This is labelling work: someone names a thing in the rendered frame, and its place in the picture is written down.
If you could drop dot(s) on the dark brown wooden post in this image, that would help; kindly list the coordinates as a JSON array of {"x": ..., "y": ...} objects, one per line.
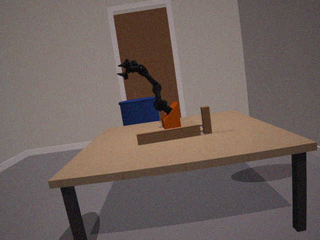
[{"x": 206, "y": 120}]

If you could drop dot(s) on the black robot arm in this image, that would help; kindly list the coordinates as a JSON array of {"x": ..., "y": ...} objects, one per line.
[{"x": 159, "y": 104}]

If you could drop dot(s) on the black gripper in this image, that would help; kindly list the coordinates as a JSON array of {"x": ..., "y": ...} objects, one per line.
[{"x": 129, "y": 69}]

